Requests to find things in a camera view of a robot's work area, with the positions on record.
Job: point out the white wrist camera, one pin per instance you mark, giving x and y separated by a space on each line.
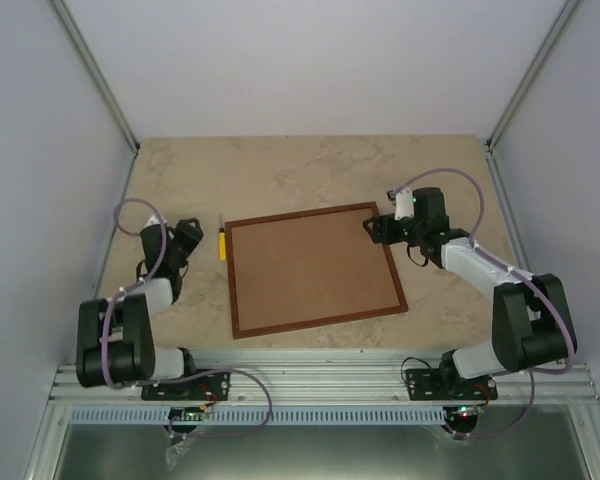
155 227
403 201

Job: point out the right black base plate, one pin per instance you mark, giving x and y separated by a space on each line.
425 382

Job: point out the right aluminium corner post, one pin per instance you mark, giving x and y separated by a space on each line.
558 28

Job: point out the yellow handled screwdriver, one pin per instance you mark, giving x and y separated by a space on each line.
222 249

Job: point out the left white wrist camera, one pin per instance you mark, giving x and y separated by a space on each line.
155 227

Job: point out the left aluminium corner post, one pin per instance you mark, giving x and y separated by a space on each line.
86 57

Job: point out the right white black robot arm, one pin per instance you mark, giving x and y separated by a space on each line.
531 321

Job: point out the brown wooden picture frame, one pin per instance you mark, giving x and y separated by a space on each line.
240 330

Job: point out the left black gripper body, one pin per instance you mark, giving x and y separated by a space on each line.
191 241

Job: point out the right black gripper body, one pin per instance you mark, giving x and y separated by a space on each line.
417 229

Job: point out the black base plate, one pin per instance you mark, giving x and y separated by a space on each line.
425 382
210 387

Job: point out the grey slotted cable duct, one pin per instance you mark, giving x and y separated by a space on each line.
255 415

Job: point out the aluminium corner post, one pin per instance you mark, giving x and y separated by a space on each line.
558 28
86 57

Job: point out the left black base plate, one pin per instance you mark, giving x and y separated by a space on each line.
210 387

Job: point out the brown fibreboard backing panel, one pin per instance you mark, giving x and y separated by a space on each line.
310 270

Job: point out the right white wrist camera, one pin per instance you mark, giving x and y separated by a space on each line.
403 201

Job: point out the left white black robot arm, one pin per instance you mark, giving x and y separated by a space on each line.
133 357

